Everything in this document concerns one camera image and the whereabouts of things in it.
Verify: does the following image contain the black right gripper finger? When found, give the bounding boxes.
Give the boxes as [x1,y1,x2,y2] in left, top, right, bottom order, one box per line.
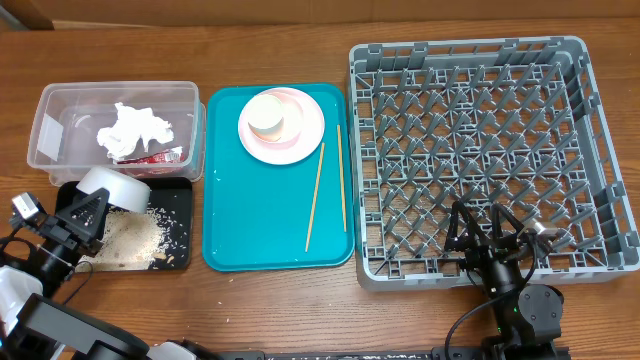
[445,201,483,250]
[489,202,526,241]

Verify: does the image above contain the grey bowl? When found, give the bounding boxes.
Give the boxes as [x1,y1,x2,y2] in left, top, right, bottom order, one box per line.
[76,167,151,213]

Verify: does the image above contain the rice grains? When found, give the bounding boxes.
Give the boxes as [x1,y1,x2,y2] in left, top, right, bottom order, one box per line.
[81,208,174,271]

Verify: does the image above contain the white napkin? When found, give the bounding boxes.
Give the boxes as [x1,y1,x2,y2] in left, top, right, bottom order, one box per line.
[96,102,174,162]

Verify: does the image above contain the red snack wrapper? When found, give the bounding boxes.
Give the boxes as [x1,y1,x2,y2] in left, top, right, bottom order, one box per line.
[117,146,184,165]

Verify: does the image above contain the wooden chopstick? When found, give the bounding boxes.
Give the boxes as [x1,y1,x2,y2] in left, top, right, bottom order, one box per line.
[336,124,347,233]
[305,142,326,252]

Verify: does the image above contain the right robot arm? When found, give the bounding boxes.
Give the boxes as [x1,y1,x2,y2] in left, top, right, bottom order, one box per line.
[442,201,570,359]

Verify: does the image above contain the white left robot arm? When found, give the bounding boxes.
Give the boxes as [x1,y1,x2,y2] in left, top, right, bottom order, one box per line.
[1,186,223,360]

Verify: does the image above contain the clear plastic waste bin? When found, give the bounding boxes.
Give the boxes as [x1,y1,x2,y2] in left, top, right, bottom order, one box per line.
[27,81,206,186]

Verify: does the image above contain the grey dishwasher rack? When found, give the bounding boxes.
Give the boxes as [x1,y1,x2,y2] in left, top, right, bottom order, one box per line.
[348,36,639,291]

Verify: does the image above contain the black plastic tray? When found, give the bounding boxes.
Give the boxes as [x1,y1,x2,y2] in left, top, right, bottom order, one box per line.
[78,177,194,272]

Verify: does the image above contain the teal serving tray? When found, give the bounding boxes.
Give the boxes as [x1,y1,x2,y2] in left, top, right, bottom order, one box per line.
[202,83,355,272]

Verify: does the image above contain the pink plate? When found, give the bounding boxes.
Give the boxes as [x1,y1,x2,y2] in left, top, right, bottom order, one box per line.
[238,87,325,165]

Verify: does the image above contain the pink bowl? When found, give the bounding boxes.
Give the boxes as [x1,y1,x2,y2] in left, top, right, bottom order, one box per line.
[243,91,303,143]

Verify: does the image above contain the cream cup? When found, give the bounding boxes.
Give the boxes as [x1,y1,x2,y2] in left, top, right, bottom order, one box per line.
[246,94,283,142]

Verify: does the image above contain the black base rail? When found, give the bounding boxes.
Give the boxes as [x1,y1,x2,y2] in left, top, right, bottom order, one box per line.
[214,347,571,360]

